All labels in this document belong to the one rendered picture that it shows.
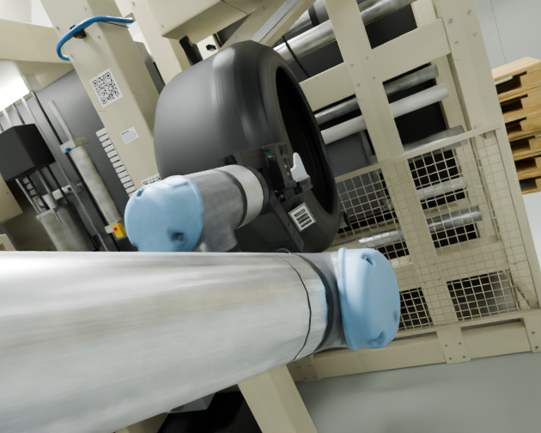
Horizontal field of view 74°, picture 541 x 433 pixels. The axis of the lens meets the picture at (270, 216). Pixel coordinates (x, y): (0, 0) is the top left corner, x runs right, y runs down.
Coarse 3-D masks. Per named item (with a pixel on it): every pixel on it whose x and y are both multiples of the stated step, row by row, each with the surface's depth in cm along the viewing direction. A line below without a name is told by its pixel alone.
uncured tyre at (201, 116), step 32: (224, 64) 74; (256, 64) 75; (288, 64) 101; (160, 96) 83; (192, 96) 75; (224, 96) 71; (256, 96) 71; (288, 96) 113; (160, 128) 77; (192, 128) 73; (224, 128) 70; (256, 128) 69; (288, 128) 120; (160, 160) 77; (192, 160) 73; (320, 160) 117; (320, 192) 117; (320, 224) 81
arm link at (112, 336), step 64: (0, 256) 12; (64, 256) 14; (128, 256) 16; (192, 256) 18; (256, 256) 22; (320, 256) 28; (384, 256) 28; (0, 320) 10; (64, 320) 12; (128, 320) 13; (192, 320) 15; (256, 320) 18; (320, 320) 23; (384, 320) 25; (0, 384) 10; (64, 384) 11; (128, 384) 13; (192, 384) 15
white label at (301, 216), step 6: (294, 210) 73; (300, 210) 73; (306, 210) 74; (294, 216) 74; (300, 216) 74; (306, 216) 75; (312, 216) 75; (294, 222) 74; (300, 222) 75; (306, 222) 75; (312, 222) 76; (300, 228) 76
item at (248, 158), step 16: (272, 144) 48; (288, 144) 52; (224, 160) 45; (240, 160) 44; (256, 160) 47; (272, 160) 49; (288, 160) 53; (256, 176) 43; (272, 176) 49; (288, 176) 52; (288, 192) 49
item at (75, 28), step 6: (90, 18) 86; (96, 18) 86; (102, 18) 87; (108, 18) 88; (114, 18) 90; (120, 18) 92; (126, 18) 95; (132, 18) 99; (78, 24) 87; (84, 24) 86; (72, 30) 87; (78, 30) 88; (66, 36) 88; (78, 36) 89; (84, 36) 90; (60, 42) 90; (60, 48) 91; (60, 54) 93; (66, 60) 96
